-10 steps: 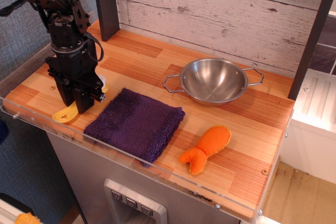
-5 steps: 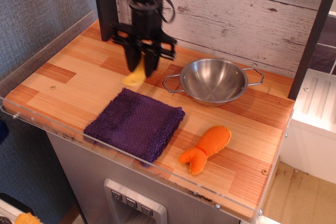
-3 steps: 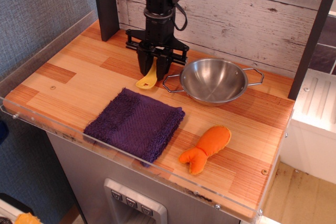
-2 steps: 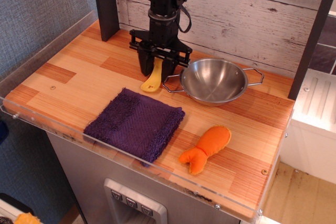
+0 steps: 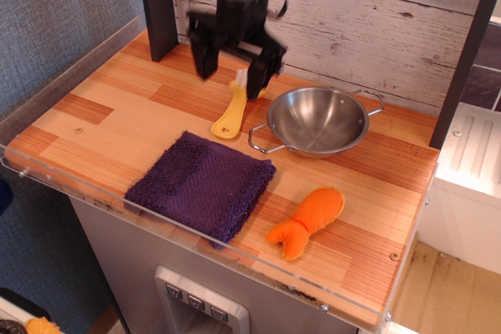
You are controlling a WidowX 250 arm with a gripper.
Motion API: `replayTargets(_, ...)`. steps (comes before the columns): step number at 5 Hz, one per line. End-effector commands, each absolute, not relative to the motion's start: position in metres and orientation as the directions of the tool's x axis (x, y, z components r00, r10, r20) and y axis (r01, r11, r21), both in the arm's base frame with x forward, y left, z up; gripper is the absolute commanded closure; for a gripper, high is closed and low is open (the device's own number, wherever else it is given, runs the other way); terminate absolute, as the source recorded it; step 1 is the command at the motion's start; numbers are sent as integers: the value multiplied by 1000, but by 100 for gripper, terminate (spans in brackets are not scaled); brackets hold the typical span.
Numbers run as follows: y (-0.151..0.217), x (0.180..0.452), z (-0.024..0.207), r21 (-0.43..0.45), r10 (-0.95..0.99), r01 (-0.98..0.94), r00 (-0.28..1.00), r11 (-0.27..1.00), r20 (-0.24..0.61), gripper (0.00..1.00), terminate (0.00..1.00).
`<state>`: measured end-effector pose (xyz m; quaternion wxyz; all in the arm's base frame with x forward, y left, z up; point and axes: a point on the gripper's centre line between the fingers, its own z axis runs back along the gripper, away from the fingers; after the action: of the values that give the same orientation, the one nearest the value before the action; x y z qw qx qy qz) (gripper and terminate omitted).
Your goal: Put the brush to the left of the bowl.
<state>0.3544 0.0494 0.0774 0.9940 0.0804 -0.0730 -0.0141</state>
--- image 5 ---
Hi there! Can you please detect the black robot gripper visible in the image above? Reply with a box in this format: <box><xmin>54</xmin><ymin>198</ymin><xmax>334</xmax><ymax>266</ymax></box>
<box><xmin>188</xmin><ymin>0</ymin><xmax>286</xmax><ymax>99</ymax></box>

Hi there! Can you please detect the yellow dish brush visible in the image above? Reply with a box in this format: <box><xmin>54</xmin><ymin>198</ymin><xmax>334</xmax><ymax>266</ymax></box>
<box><xmin>211</xmin><ymin>69</ymin><xmax>247</xmax><ymax>139</ymax></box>

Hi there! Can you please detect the silver two-handled pot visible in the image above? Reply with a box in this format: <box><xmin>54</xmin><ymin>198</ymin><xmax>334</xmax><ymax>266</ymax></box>
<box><xmin>248</xmin><ymin>86</ymin><xmax>385</xmax><ymax>159</ymax></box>

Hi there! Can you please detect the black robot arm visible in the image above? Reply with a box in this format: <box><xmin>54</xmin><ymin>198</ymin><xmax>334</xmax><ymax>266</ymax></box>
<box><xmin>188</xmin><ymin>0</ymin><xmax>287</xmax><ymax>100</ymax></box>

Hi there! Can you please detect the purple folded cloth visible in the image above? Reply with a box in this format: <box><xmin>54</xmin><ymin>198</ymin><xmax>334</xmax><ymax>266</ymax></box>
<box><xmin>124</xmin><ymin>131</ymin><xmax>276</xmax><ymax>249</ymax></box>

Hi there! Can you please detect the orange plush fish toy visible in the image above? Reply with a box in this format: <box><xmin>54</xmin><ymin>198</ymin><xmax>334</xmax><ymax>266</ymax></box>
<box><xmin>265</xmin><ymin>187</ymin><xmax>346</xmax><ymax>261</ymax></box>

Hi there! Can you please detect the grey toy fridge cabinet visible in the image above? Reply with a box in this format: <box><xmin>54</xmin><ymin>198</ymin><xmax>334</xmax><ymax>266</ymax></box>
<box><xmin>71</xmin><ymin>199</ymin><xmax>358</xmax><ymax>333</ymax></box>

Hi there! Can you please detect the clear acrylic front guard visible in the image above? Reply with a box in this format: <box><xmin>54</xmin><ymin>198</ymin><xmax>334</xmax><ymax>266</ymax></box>
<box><xmin>5</xmin><ymin>133</ymin><xmax>438</xmax><ymax>333</ymax></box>

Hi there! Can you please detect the silver dispenser panel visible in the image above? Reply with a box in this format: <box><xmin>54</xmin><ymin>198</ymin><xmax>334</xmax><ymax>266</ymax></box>
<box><xmin>155</xmin><ymin>266</ymin><xmax>251</xmax><ymax>333</ymax></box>

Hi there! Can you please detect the orange object bottom left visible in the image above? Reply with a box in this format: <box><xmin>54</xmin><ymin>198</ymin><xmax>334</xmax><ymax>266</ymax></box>
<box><xmin>1</xmin><ymin>318</ymin><xmax>63</xmax><ymax>334</ymax></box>

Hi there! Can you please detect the dark right post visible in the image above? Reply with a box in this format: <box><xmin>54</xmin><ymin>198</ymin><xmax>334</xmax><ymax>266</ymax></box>
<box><xmin>429</xmin><ymin>0</ymin><xmax>497</xmax><ymax>149</ymax></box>

